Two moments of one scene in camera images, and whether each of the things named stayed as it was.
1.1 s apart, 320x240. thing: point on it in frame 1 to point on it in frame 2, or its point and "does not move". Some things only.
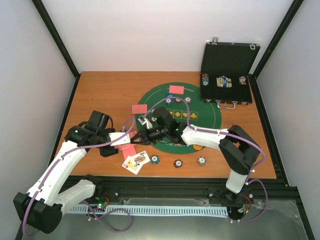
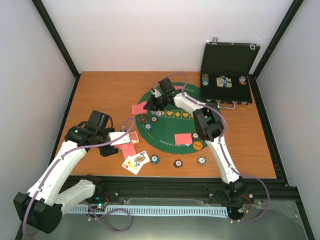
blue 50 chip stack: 155,159 does not move
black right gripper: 145,139 to 151,103
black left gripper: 106,152 does not move
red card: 128,150 does not move
